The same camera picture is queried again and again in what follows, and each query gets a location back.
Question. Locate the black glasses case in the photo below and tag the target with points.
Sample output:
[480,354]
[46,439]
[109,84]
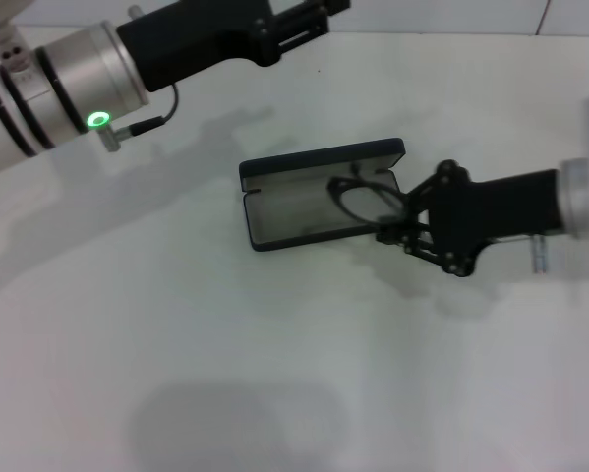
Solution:
[284,216]

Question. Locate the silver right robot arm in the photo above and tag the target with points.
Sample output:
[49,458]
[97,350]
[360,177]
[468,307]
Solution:
[584,201]

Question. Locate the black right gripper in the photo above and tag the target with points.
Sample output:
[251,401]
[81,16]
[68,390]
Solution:
[500,211]

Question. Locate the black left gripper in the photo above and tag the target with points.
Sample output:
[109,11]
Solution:
[200,39]

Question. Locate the left wrist clear port stub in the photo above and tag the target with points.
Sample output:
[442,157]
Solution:
[135,12]

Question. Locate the black framed glasses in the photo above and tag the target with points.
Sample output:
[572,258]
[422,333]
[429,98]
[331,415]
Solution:
[368,204]

